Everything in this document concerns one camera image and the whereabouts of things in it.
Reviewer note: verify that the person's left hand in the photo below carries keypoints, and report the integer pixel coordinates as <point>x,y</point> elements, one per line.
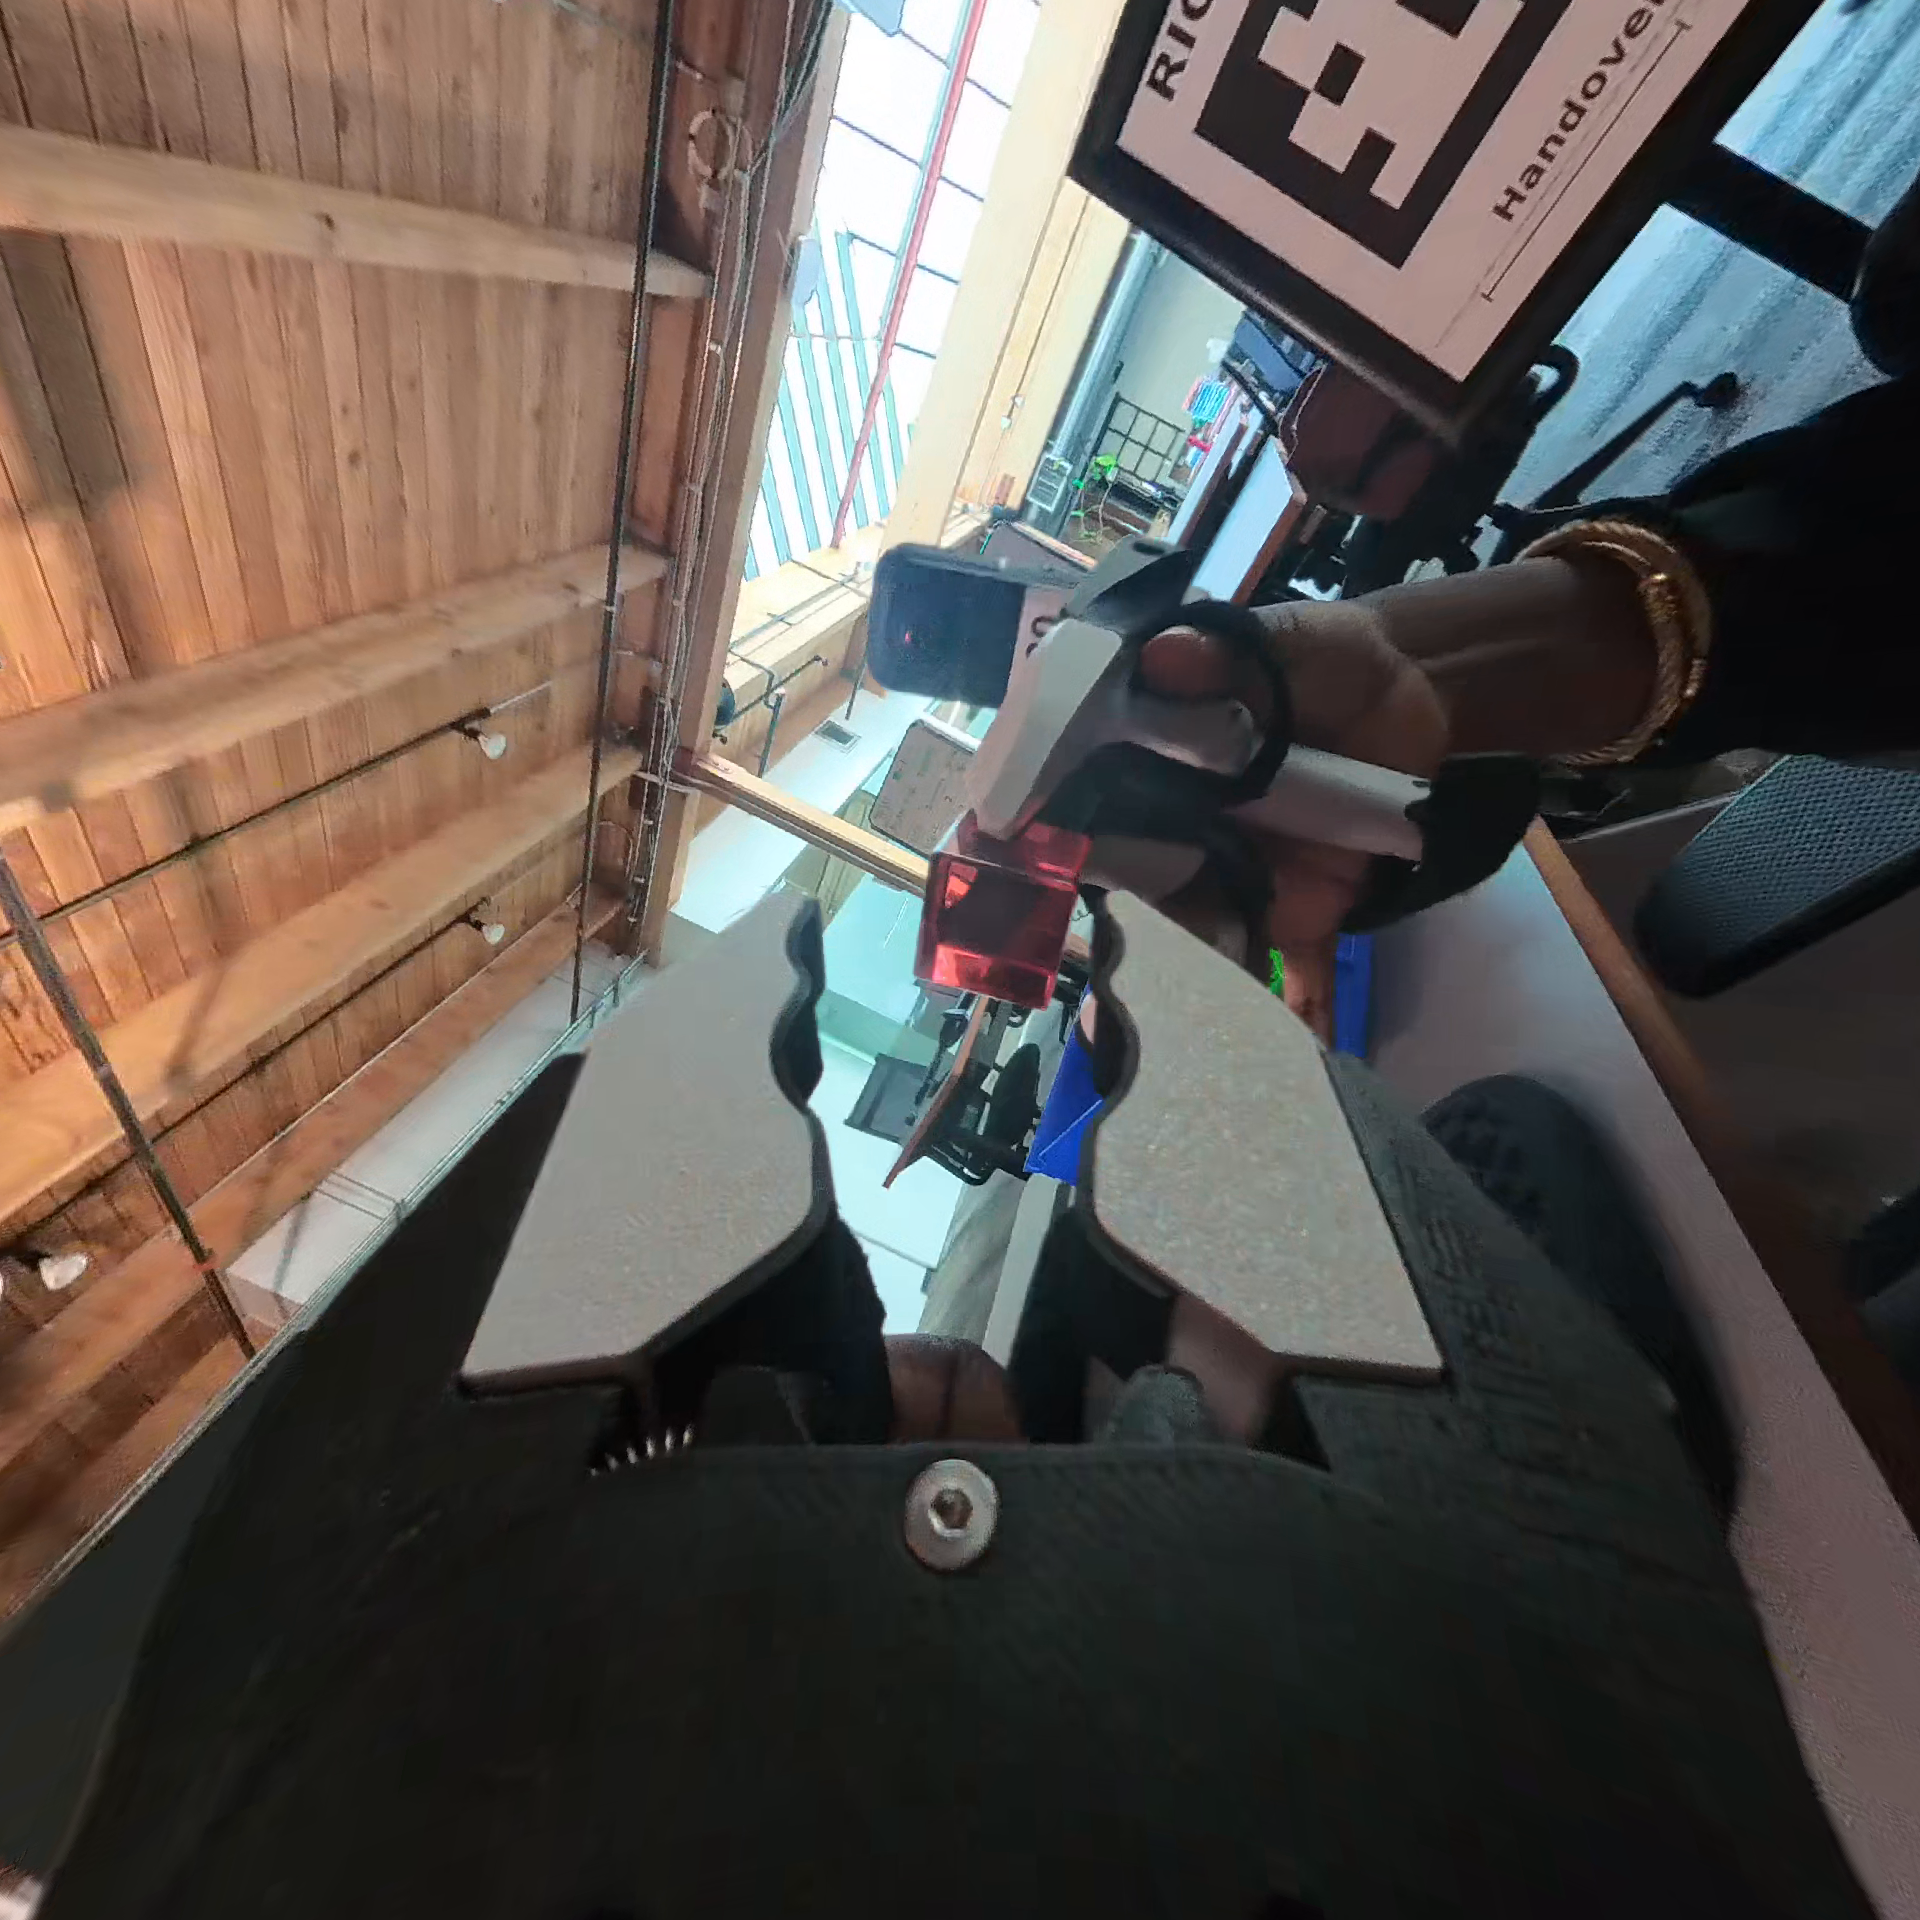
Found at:
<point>954,1395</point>

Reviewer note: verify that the person's right hand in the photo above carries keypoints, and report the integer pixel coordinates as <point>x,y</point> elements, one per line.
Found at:
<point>1412,674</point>

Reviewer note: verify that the person's right forearm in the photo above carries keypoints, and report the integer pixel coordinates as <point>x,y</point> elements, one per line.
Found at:
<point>1801,570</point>

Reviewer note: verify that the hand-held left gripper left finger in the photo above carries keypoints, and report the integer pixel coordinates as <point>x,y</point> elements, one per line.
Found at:
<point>645,1184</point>

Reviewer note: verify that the handwritten whiteboard on stand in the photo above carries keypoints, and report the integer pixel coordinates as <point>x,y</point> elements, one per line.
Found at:
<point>932,780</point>

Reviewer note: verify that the red transparent cube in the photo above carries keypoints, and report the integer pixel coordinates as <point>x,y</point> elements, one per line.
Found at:
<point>1004,914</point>

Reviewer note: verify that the black mesh office chair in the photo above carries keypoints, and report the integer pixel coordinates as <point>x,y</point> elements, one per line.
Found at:
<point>1787,870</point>

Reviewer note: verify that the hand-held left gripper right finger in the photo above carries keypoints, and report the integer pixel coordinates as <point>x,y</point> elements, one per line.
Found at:
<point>1260,1184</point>

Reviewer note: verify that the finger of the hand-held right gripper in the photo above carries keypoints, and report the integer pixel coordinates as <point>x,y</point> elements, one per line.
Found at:
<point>1050,735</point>
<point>1142,579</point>

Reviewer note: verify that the blue bin with white label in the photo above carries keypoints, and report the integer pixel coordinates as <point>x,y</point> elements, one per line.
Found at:
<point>1066,1124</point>

